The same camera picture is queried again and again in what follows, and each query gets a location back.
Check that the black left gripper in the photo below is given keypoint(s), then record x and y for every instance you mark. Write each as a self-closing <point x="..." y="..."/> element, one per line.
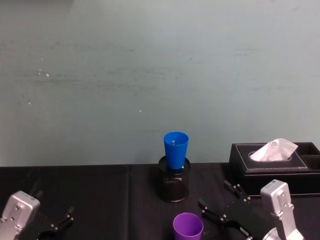
<point x="46" y="234"/>

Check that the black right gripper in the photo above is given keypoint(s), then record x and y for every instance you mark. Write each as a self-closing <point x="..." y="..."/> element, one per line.
<point x="246" y="217"/>

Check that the purple plastic cup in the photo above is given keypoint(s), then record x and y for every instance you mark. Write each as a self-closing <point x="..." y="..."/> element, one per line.
<point x="187" y="228"/>

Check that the black mesh pen holder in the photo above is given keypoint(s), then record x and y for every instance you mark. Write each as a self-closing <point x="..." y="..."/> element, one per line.
<point x="174" y="186"/>

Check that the black table cloth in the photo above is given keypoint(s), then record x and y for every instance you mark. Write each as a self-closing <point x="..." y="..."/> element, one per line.
<point x="105" y="200"/>

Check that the black leather tissue box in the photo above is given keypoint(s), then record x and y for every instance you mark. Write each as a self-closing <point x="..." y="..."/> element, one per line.
<point x="272" y="177"/>

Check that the blue plastic cup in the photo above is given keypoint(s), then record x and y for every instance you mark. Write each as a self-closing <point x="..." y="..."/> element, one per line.
<point x="175" y="155"/>

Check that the white paper tissue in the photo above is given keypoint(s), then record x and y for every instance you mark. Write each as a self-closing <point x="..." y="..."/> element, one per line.
<point x="273" y="151"/>

